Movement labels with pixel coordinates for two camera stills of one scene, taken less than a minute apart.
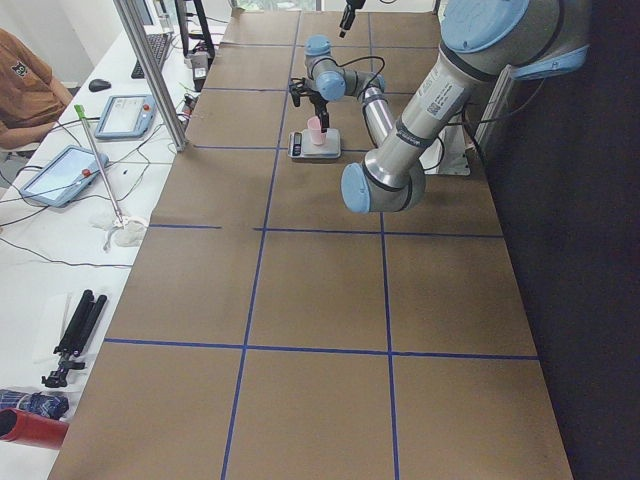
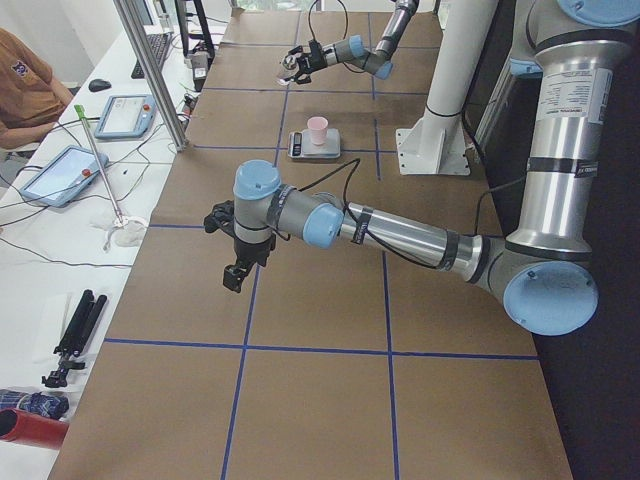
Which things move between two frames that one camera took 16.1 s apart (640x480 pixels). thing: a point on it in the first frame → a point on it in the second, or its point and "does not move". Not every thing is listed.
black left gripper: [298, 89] → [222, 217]
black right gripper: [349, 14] → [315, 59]
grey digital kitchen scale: [301, 145] does not move
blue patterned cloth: [43, 404] does not move
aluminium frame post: [135, 22] does not move
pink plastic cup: [315, 128] does not move
